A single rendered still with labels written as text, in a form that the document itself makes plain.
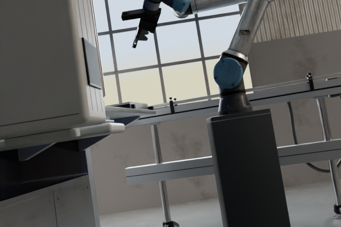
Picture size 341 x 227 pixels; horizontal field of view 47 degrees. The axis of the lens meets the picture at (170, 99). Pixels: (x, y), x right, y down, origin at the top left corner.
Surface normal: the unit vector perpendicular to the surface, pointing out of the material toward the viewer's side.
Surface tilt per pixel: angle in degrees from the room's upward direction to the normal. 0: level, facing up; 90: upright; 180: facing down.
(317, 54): 90
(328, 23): 90
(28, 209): 90
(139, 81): 90
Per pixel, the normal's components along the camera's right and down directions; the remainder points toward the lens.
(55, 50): -0.08, -0.07
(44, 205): 0.96, -0.17
